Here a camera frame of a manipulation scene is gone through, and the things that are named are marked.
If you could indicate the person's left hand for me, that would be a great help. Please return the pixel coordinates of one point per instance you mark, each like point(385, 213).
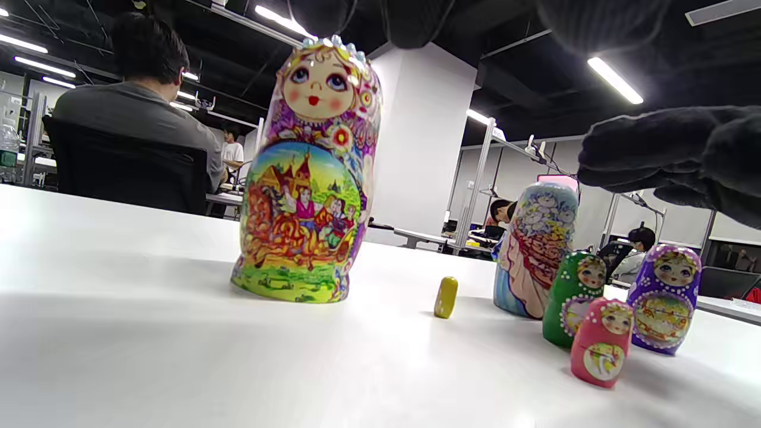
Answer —
point(594, 24)

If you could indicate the person's right hand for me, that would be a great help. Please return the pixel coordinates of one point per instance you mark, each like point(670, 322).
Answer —
point(684, 154)

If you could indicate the small purple Russian doll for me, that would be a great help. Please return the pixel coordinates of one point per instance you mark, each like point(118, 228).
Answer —
point(663, 309)

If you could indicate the blue white floral Russian doll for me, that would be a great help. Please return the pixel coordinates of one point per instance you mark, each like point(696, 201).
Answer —
point(535, 249)

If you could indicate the green Russian doll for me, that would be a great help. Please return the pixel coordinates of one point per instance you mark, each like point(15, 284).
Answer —
point(565, 297)

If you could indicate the pink Russian doll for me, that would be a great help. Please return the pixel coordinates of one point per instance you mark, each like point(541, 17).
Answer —
point(597, 351)

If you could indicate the tiny yellow Russian doll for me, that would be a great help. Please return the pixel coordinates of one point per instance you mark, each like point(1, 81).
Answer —
point(446, 297)

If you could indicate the largest multicoloured Russian doll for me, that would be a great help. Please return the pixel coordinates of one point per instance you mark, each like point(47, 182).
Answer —
point(303, 208)

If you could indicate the group of ceiling light strips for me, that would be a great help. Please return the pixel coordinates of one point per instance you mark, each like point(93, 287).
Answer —
point(612, 80)

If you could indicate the small red item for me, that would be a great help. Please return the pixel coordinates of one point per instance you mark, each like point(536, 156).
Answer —
point(754, 295)

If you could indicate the black mesh office chair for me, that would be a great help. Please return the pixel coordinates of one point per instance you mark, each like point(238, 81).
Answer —
point(131, 172)

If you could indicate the clear green label water bottle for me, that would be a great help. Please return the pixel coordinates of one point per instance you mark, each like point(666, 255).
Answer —
point(9, 148)

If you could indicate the white metal desk frame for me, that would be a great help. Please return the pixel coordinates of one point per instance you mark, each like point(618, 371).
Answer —
point(480, 178)

